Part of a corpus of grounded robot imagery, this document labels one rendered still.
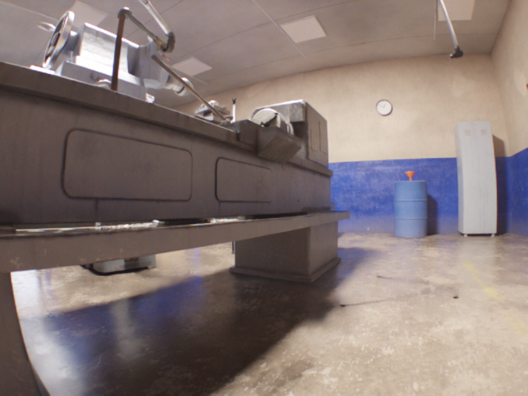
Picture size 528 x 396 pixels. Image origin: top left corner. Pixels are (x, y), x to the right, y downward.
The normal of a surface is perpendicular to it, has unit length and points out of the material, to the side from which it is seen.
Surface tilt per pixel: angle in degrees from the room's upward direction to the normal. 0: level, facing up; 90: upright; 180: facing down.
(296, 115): 90
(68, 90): 90
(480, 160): 90
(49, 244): 90
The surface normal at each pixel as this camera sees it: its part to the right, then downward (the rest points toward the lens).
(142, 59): 0.25, -0.22
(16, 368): 0.87, -0.01
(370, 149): -0.50, -0.02
